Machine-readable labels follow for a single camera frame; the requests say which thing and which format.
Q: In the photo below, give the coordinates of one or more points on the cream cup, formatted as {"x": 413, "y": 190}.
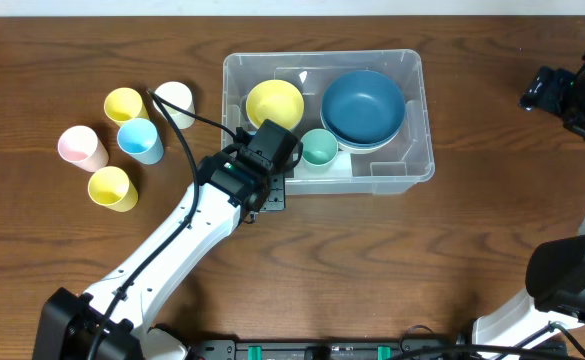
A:
{"x": 180, "y": 95}

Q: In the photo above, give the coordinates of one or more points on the clear plastic storage container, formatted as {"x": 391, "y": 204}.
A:
{"x": 392, "y": 169}

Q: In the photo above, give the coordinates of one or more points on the pink cup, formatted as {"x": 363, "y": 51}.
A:
{"x": 80, "y": 146}

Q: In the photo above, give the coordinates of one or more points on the white small bowl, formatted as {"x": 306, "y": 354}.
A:
{"x": 288, "y": 121}

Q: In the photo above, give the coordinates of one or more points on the dark blue bowl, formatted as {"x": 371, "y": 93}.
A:
{"x": 327, "y": 127}
{"x": 364, "y": 106}

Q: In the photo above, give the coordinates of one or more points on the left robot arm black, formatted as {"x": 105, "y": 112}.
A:
{"x": 113, "y": 318}

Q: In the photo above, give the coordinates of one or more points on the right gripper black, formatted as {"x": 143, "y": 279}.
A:
{"x": 556, "y": 102}

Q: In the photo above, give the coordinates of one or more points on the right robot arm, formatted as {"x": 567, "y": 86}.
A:
{"x": 553, "y": 297}

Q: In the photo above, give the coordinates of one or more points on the blue cup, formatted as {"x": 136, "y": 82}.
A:
{"x": 140, "y": 139}

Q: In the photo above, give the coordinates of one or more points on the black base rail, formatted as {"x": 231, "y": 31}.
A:
{"x": 242, "y": 350}

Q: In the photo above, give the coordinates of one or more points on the yellow cup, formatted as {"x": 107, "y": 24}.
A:
{"x": 124, "y": 104}
{"x": 111, "y": 188}

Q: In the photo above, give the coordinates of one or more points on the green cup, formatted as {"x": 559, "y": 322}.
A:
{"x": 320, "y": 149}

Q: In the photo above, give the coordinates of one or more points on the large cream bowl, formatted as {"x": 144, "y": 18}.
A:
{"x": 360, "y": 149}

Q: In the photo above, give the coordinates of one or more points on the yellow small bowl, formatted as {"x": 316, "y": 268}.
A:
{"x": 275, "y": 96}

